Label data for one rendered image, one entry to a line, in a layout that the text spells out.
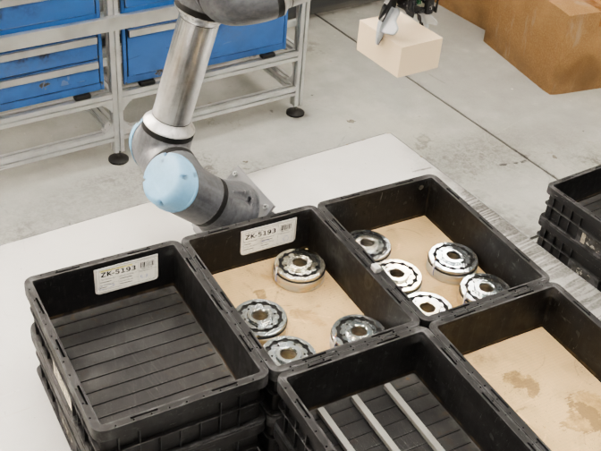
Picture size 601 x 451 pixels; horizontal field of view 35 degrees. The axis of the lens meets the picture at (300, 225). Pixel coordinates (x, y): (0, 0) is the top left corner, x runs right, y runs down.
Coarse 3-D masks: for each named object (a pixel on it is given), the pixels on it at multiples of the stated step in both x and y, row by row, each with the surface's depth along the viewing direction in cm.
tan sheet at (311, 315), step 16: (224, 272) 189; (240, 272) 190; (256, 272) 190; (272, 272) 190; (224, 288) 185; (240, 288) 186; (256, 288) 186; (272, 288) 186; (320, 288) 187; (336, 288) 188; (288, 304) 183; (304, 304) 183; (320, 304) 183; (336, 304) 184; (352, 304) 184; (288, 320) 179; (304, 320) 179; (320, 320) 180; (304, 336) 176; (320, 336) 176
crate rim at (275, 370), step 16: (304, 208) 192; (240, 224) 186; (256, 224) 187; (192, 240) 181; (192, 256) 177; (352, 256) 181; (208, 272) 173; (368, 272) 177; (384, 288) 173; (224, 304) 166; (400, 304) 170; (240, 320) 163; (416, 320) 167; (368, 336) 162; (384, 336) 163; (320, 352) 158; (336, 352) 159; (272, 368) 155; (288, 368) 155
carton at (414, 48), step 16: (400, 16) 224; (368, 32) 219; (400, 32) 217; (416, 32) 218; (432, 32) 218; (368, 48) 221; (384, 48) 216; (400, 48) 211; (416, 48) 213; (432, 48) 216; (384, 64) 218; (400, 64) 213; (416, 64) 216; (432, 64) 219
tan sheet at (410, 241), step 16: (400, 224) 207; (416, 224) 207; (432, 224) 208; (400, 240) 202; (416, 240) 203; (432, 240) 203; (448, 240) 203; (400, 256) 198; (416, 256) 198; (480, 272) 195; (432, 288) 190; (448, 288) 190
